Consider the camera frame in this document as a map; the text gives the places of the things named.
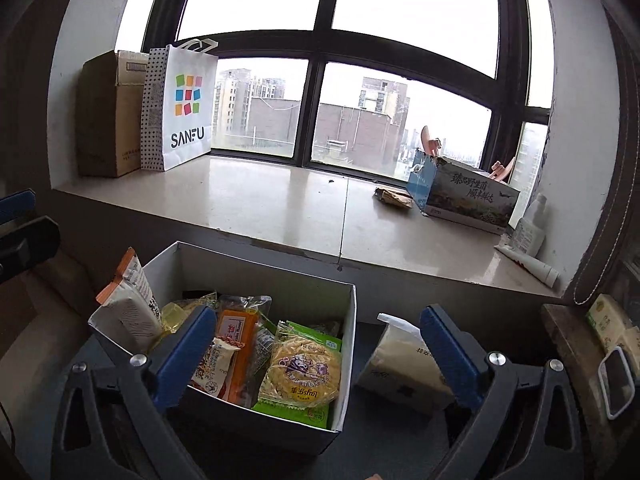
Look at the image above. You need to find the white red snack packet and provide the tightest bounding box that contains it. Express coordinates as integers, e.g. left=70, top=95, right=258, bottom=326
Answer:
left=189, top=337, right=242, bottom=402

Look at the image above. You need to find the white framed mirror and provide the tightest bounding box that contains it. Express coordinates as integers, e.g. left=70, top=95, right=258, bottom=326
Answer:
left=597, top=346, right=637, bottom=421

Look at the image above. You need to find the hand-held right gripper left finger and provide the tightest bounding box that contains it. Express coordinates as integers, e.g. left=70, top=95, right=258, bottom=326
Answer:
left=52, top=305, right=217, bottom=480

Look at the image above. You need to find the wooden side table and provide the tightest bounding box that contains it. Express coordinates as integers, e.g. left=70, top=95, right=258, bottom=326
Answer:
left=539, top=302, right=640, bottom=463

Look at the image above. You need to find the white plastic bottle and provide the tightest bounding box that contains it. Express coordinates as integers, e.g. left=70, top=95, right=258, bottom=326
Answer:
left=512, top=192, right=549, bottom=256

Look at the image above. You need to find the dark stitched panel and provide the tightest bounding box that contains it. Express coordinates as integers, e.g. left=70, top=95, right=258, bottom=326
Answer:
left=564, top=0, right=640, bottom=307

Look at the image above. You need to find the blue printed carton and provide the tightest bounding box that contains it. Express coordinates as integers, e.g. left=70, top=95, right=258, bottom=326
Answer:
left=405, top=149, right=521, bottom=235

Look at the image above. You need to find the green white packet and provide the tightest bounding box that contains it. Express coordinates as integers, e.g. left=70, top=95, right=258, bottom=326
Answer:
left=585, top=293, right=640, bottom=362

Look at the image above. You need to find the crumpled brown wrapper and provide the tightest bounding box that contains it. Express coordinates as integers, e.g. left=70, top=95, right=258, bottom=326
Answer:
left=374, top=186, right=414, bottom=209

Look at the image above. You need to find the green round crisp packet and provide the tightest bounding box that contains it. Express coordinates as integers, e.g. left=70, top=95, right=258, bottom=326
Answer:
left=251, top=332, right=344, bottom=429

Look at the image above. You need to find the white paper shopping bag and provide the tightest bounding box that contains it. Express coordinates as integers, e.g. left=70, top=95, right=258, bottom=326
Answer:
left=140, top=37, right=220, bottom=172

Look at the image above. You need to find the white tube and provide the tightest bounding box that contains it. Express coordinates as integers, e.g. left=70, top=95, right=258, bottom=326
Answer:
left=494, top=244, right=561, bottom=289

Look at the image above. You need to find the pink plastic hanger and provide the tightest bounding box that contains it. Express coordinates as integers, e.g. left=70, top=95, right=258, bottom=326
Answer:
left=419, top=125, right=444, bottom=157
left=489, top=157, right=516, bottom=181

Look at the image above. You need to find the brown cardboard box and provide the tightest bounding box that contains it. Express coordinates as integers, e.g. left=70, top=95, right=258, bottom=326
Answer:
left=75, top=50, right=152, bottom=179

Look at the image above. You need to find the white snack packet orange end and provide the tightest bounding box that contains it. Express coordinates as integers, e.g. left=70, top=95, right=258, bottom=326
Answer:
left=95, top=247, right=164, bottom=354

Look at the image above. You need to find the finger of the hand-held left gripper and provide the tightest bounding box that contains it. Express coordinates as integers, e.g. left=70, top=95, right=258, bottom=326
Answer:
left=0, top=188, right=37, bottom=225
left=0, top=215, right=61, bottom=284

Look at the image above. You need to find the grey cardboard storage box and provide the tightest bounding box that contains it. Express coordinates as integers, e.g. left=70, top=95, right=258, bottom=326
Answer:
left=88, top=240, right=359, bottom=456

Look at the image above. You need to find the green wafer packet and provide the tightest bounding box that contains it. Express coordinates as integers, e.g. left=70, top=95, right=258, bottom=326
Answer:
left=275, top=319, right=344, bottom=352

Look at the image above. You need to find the yellow crinkled snack packet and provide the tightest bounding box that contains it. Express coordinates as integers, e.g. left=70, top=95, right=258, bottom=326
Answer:
left=160, top=296, right=221, bottom=334

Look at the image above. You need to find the black framed window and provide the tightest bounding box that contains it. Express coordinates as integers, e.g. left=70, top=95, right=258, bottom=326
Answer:
left=141, top=0, right=556, bottom=184

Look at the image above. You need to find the beige stone window sill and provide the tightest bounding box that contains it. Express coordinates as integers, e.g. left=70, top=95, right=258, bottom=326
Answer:
left=51, top=154, right=571, bottom=299

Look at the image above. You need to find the white tissue pack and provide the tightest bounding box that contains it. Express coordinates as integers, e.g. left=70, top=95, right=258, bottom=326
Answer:
left=354, top=312, right=457, bottom=414

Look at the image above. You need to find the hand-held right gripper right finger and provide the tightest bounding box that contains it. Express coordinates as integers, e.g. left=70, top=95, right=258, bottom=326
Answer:
left=421, top=304, right=586, bottom=480

